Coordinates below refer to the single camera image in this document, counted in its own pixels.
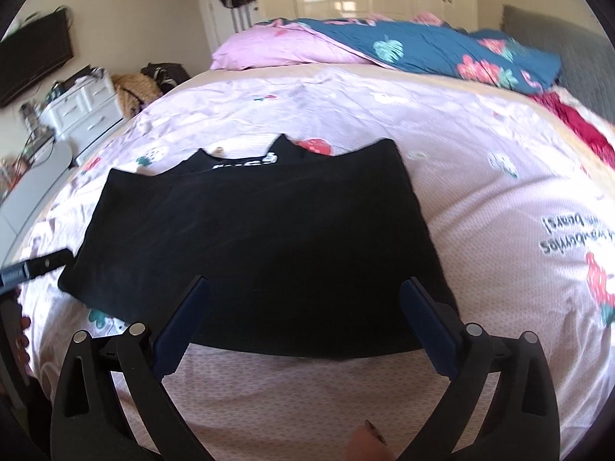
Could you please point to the red cloth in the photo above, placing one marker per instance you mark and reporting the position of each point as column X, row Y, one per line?
column 576, row 120

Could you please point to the black wall television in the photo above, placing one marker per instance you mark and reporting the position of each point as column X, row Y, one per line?
column 29, row 57

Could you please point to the grey oval table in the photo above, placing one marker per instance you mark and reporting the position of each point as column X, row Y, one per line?
column 29, row 192

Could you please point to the beige bed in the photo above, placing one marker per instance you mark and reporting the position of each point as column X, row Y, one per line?
column 216, row 74

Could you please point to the white drawer chest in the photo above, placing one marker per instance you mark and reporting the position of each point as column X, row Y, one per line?
column 81, row 110

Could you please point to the blue floral quilt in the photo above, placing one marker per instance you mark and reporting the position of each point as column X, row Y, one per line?
column 432, row 53

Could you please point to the person's right hand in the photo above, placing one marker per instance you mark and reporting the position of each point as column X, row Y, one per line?
column 367, row 444

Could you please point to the white door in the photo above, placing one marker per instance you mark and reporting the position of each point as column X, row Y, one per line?
column 226, row 24

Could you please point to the person's left hand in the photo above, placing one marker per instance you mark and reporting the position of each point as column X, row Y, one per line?
column 23, row 345

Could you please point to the pink pillow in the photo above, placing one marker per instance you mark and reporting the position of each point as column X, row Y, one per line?
column 269, row 48

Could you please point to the brown knitted cloth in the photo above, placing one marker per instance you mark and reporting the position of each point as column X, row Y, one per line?
column 137, row 93

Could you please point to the pink printed blanket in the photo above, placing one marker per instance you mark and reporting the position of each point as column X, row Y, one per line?
column 480, row 201

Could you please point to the pink fluffy cloth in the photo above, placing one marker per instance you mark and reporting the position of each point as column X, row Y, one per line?
column 427, row 18

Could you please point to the black printed shirt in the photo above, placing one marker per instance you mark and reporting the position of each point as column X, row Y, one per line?
column 264, row 249

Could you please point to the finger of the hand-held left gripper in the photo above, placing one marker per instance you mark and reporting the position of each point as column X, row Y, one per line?
column 48, row 261

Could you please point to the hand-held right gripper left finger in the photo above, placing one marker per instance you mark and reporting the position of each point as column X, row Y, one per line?
column 182, row 331

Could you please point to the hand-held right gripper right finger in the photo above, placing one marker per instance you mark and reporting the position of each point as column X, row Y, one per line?
column 427, row 326

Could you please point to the grey headboard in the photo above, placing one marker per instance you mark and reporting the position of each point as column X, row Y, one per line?
column 552, row 38

